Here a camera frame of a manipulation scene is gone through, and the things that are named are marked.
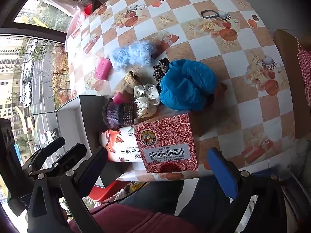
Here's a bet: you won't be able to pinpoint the multicolour knitted hat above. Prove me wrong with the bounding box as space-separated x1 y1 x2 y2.
102 98 136 130

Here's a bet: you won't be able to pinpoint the pink translucent basin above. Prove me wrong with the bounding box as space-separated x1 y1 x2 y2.
67 8 89 39

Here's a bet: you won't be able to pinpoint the large blue scrunchie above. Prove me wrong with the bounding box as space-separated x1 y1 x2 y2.
159 59 217 112

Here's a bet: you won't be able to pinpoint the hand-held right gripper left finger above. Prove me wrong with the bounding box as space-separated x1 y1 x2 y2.
27 147 109 233

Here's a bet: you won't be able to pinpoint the person's maroon sweater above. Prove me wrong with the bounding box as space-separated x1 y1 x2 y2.
70 203 202 233

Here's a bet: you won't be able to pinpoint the brown wooden chair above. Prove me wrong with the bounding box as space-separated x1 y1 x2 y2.
273 29 311 139

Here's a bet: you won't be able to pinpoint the leopard print scrunchie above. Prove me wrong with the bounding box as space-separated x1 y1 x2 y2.
152 57 170 94

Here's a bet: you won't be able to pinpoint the white polka dot scrunchie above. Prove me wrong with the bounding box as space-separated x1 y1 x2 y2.
133 84 161 119

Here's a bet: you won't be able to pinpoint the person's blue jeans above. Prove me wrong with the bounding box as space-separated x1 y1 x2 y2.
117 175 234 233

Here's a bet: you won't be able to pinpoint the red patterned carton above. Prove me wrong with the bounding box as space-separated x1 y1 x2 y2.
133 113 200 174

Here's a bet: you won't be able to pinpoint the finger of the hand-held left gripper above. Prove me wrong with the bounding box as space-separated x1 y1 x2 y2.
29 143 87 179
22 136 66 173

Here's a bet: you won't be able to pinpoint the light blue fluffy scrunchie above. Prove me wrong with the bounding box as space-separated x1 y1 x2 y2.
109 41 156 71

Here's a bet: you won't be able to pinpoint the red gingham cloth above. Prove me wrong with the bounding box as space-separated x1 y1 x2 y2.
296 40 311 95

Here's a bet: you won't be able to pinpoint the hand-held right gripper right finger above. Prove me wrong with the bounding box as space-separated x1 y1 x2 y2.
207 148 288 233

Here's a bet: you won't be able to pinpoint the grey cardboard box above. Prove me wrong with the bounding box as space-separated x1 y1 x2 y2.
56 95 136 188

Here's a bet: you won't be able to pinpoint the checkered printed tablecloth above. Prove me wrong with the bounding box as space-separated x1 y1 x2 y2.
65 0 295 182

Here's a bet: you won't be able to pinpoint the black hair tie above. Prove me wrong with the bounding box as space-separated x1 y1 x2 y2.
200 9 220 19

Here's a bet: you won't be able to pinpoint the red plastic stool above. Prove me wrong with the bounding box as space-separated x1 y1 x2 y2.
93 181 122 202

